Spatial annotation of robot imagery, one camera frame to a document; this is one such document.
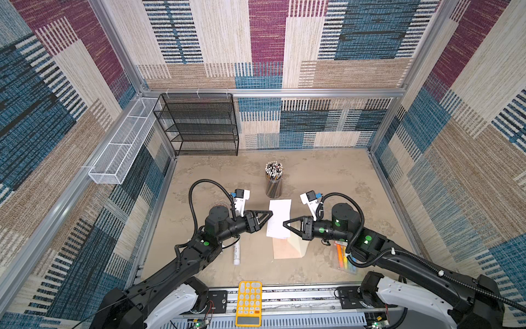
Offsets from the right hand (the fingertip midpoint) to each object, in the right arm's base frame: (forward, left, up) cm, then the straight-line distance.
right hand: (284, 229), depth 67 cm
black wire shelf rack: (+63, +40, -6) cm, 75 cm away
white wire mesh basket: (+33, +74, -5) cm, 81 cm away
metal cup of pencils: (+27, +2, -4) cm, 27 cm away
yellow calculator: (-18, +13, -21) cm, 30 cm away
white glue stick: (0, +18, -21) cm, 28 cm away
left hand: (+6, +4, 0) cm, 8 cm away
